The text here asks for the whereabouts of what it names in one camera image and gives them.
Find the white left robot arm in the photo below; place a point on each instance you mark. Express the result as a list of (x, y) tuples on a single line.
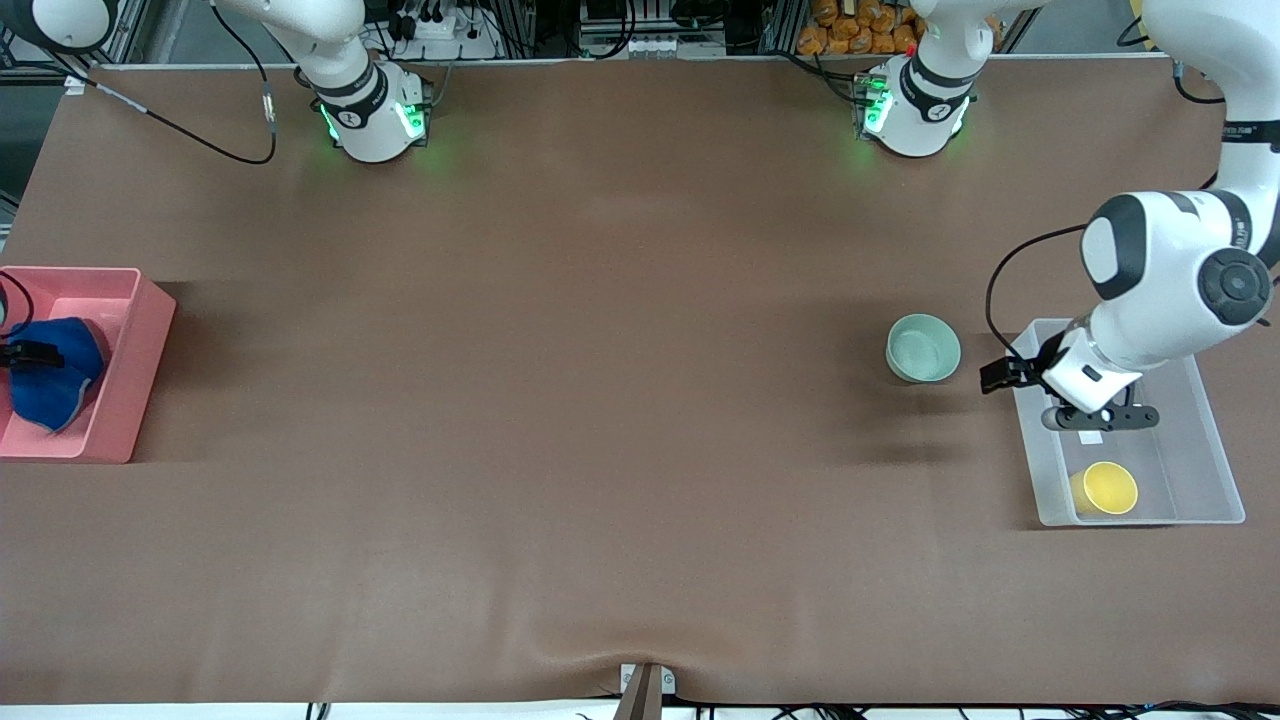
[(1170, 260)]

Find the clear plastic bin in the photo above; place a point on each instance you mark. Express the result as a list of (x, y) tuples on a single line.
[(1190, 480)]

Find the table cover mat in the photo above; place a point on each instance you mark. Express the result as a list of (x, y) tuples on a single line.
[(640, 400)]

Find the mint green bowl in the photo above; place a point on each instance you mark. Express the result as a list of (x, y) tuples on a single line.
[(922, 350)]

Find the aluminium frame profile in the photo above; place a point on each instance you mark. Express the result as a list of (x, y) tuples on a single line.
[(135, 30)]

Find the brown mounting post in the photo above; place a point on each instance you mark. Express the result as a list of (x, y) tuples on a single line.
[(640, 700)]

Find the white socket block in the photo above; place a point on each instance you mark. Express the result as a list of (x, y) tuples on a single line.
[(645, 46)]

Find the white power strip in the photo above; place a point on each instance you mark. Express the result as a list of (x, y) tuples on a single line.
[(440, 30)]

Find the yellow cup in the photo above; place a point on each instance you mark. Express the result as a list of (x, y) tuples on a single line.
[(1110, 488)]

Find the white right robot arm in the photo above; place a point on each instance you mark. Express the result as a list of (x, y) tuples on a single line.
[(365, 110)]

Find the orange snack packets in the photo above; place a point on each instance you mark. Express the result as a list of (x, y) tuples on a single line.
[(860, 30)]

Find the pink plastic bin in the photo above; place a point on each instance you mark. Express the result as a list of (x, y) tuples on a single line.
[(140, 400)]

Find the grey bracket plate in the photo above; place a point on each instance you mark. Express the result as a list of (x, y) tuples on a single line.
[(668, 680)]

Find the blue microfibre cloth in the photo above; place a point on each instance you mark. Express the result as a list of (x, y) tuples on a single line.
[(55, 395)]

